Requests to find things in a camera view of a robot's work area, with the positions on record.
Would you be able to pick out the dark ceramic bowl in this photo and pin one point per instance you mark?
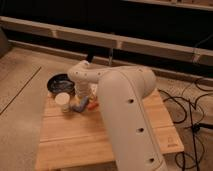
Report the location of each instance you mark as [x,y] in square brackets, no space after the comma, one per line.
[60,83]

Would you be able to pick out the red chili pepper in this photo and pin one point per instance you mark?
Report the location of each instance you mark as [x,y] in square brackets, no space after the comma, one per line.
[92,106]

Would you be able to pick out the wooden table board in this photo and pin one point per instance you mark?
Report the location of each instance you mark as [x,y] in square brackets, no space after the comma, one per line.
[80,139]

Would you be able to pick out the white wall rail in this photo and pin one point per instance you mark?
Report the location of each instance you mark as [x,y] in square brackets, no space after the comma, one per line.
[136,45]

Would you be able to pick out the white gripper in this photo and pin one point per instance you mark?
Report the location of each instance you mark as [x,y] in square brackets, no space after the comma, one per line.
[82,94]

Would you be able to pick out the white cup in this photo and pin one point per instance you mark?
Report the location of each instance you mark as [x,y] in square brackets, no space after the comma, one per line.
[63,100]

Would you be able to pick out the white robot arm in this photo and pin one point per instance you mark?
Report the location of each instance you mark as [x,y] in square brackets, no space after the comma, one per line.
[120,91]

